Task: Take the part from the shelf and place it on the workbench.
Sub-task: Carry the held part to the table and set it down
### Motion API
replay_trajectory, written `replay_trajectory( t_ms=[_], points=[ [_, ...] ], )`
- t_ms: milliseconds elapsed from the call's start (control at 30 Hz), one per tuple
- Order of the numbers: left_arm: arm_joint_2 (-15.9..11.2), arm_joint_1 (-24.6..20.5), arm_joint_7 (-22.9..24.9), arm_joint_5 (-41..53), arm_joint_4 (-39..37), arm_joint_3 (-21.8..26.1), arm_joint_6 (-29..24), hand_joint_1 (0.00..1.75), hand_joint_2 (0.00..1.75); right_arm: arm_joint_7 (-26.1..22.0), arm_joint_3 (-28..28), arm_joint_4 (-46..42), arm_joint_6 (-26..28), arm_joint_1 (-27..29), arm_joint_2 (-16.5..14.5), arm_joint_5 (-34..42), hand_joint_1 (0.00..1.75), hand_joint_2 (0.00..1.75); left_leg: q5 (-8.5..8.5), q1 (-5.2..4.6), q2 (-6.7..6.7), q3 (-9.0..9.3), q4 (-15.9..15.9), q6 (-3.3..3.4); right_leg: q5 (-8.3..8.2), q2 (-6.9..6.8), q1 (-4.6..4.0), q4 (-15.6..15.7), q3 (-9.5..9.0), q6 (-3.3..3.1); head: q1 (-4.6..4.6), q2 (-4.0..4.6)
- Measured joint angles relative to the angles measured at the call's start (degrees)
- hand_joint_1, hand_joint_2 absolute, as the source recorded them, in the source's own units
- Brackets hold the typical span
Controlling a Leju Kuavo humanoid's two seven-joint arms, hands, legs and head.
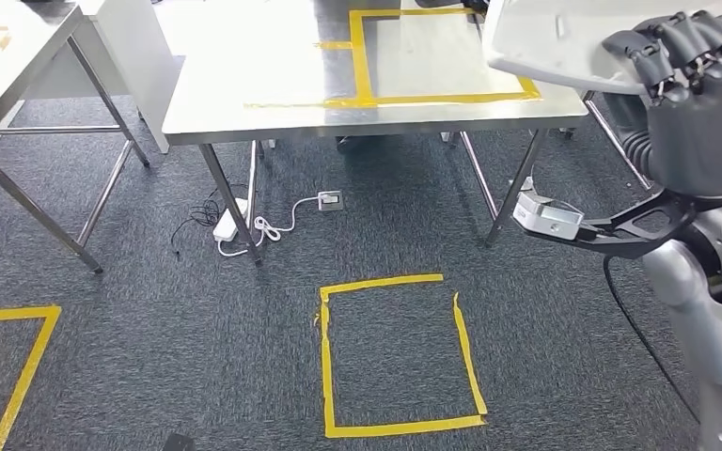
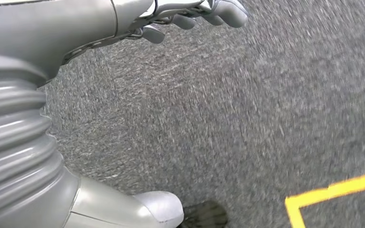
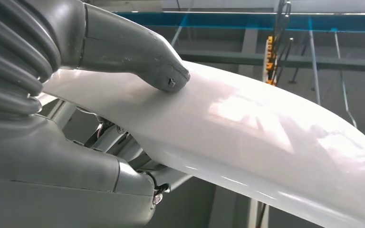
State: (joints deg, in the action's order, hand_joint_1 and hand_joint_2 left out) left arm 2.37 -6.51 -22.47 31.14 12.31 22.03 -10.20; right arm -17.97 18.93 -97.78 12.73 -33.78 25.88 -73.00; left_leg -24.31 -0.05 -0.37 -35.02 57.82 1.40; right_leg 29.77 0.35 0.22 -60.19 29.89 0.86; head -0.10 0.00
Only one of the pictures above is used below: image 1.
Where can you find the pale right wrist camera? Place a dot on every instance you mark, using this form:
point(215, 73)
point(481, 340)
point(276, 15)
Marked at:
point(548, 218)

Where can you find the steel table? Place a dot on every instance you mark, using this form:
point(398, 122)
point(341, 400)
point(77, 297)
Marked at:
point(0, 56)

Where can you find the yellow tape double rectangle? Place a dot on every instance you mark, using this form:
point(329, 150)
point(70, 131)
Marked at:
point(361, 62)

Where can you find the grey floor socket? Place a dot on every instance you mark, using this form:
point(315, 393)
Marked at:
point(330, 200)

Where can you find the yellow floor tape square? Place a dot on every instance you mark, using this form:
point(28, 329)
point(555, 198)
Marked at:
point(398, 428)

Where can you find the steel workbench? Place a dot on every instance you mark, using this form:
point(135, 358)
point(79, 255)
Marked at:
point(261, 74)

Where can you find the black robot foot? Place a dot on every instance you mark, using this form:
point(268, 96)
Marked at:
point(177, 443)

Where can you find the white power strip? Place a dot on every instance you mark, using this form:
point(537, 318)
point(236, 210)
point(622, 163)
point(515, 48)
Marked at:
point(227, 225)

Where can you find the white moulded plastic part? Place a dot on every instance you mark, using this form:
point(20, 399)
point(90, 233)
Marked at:
point(554, 43)

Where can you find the white cabinet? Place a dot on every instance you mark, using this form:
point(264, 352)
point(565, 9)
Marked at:
point(143, 68)

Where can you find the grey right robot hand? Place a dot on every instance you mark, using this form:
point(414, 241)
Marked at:
point(703, 143)

